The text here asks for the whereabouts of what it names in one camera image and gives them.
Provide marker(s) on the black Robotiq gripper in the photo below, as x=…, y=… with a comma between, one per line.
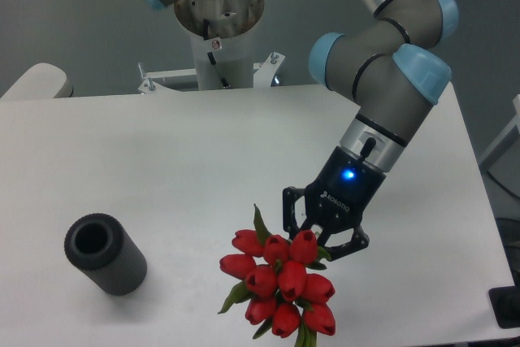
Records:
x=335, y=201

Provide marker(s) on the red tulip bouquet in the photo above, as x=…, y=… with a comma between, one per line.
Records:
x=277, y=279

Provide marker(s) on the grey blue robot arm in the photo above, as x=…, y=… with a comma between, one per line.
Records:
x=388, y=70

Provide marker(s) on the dark grey ribbed vase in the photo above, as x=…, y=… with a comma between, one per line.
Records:
x=99, y=247

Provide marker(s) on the white furniture at right edge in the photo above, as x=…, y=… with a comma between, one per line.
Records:
x=502, y=142

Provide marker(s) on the black device at table edge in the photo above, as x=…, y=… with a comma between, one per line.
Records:
x=505, y=305

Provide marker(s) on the white chair backrest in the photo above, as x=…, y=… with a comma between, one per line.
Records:
x=41, y=81

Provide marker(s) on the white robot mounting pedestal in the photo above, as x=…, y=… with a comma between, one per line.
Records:
x=222, y=35

